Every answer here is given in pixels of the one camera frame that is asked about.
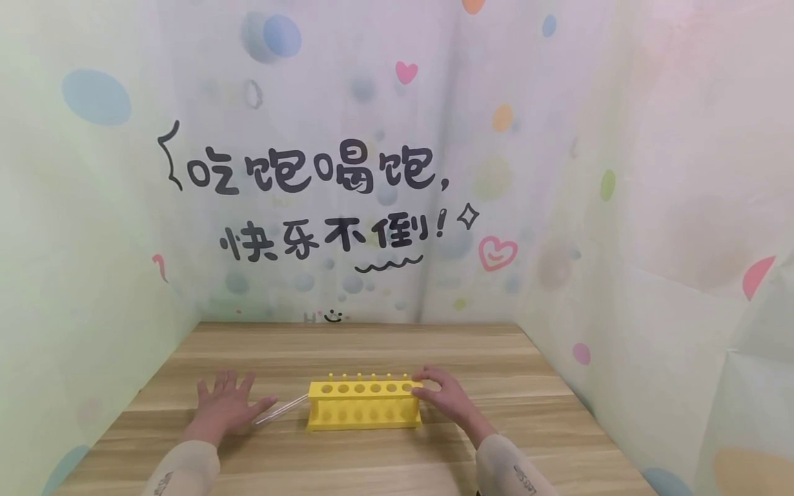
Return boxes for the person's right hand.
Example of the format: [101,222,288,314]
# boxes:
[411,365,498,449]

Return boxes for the person's left hand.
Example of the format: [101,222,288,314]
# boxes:
[183,371,279,448]

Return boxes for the yellow test tube rack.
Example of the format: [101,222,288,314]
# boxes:
[306,373,424,432]

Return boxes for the person's left forearm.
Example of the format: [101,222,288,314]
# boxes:
[141,436,222,496]

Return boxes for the person's right forearm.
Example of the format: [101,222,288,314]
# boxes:
[474,433,560,496]

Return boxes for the clear glass test tube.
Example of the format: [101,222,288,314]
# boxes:
[253,394,310,425]

